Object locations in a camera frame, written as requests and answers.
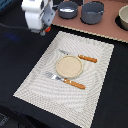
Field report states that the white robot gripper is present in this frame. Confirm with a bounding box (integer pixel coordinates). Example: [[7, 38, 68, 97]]
[[21, 0, 55, 35]]

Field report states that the grey frying pan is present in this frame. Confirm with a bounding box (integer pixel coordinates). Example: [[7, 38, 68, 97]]
[[57, 1, 78, 19]]

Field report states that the white toy fish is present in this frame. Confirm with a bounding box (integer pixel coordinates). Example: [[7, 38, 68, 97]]
[[60, 8, 74, 12]]

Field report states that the pink stove board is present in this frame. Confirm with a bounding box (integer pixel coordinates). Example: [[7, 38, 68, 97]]
[[52, 0, 128, 43]]

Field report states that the grey cooking pot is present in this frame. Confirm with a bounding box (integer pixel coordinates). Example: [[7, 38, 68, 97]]
[[81, 1, 104, 25]]

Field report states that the round beige plate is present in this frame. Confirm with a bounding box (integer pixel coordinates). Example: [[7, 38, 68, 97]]
[[56, 55, 83, 78]]

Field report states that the beige bowl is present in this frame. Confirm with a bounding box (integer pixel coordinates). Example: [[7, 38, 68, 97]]
[[119, 5, 128, 30]]

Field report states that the black cable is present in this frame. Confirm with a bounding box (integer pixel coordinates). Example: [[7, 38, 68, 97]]
[[0, 21, 34, 34]]

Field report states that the fork with wooden handle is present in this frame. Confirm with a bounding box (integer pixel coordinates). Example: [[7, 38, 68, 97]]
[[45, 72, 86, 89]]

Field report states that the knife with wooden handle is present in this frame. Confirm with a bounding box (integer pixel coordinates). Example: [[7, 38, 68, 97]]
[[58, 49, 98, 63]]

